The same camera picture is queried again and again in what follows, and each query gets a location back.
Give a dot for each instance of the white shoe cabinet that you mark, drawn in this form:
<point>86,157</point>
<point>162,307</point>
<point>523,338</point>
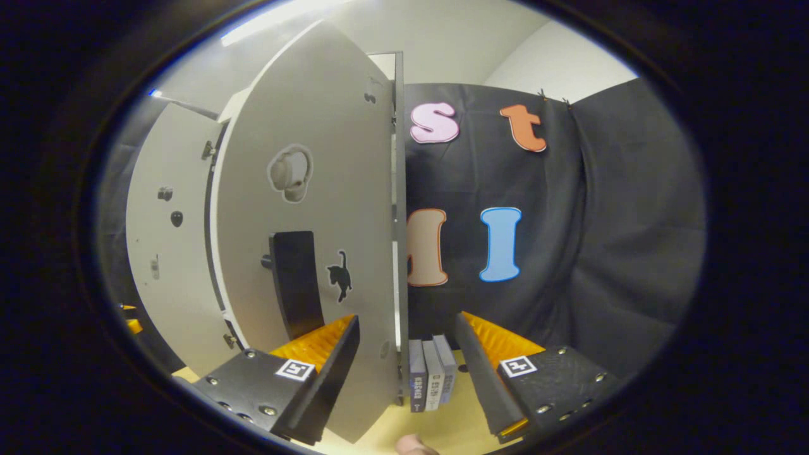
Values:
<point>401,158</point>

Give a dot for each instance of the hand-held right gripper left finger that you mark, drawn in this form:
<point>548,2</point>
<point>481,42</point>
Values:
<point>328,379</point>

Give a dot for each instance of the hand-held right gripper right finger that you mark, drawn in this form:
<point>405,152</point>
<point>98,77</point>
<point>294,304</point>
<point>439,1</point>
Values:
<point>486,379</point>

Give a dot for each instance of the black backdrop cloth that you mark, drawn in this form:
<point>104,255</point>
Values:
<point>569,253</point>

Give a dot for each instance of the white cabinet door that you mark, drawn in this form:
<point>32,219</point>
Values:
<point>341,189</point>
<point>164,284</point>

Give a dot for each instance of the blue grey book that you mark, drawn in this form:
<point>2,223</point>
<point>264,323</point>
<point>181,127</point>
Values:
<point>447,373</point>

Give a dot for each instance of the dark blue book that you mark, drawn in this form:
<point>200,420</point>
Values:
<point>417,379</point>

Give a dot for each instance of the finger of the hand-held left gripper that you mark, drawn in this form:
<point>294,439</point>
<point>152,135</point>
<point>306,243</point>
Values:
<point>133,325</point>

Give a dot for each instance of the light grey book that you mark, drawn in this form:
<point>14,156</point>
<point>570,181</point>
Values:
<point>433,379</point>

